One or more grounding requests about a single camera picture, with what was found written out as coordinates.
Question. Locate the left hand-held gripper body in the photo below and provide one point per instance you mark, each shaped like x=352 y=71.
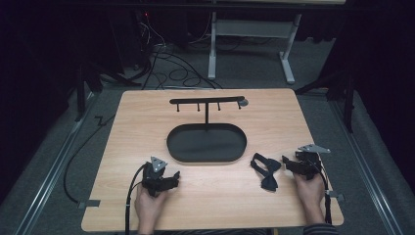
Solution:
x=153 y=178

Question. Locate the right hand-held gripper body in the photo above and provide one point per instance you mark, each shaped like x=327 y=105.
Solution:
x=310 y=160

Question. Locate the black bow tie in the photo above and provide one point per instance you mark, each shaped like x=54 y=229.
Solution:
x=266 y=171

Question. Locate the black hook rack with tray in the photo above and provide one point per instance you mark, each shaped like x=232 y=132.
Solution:
x=206 y=143

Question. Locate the person's left hand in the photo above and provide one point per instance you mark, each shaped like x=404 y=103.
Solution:
x=148 y=205

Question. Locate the person's right hand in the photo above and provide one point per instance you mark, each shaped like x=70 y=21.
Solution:
x=309 y=192

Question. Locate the grey tape piece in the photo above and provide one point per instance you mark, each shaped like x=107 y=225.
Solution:
x=88 y=204
x=336 y=196

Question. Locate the person's striped right sleeve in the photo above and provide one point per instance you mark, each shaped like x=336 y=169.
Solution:
x=321 y=229

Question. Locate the black tripod stand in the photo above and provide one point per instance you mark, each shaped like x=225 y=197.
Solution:
x=345 y=88
x=85 y=78

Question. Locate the metal floor rail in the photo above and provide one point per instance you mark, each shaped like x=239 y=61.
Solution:
x=49 y=176
x=362 y=163

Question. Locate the white desk frame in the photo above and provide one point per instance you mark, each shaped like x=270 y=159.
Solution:
x=251 y=28

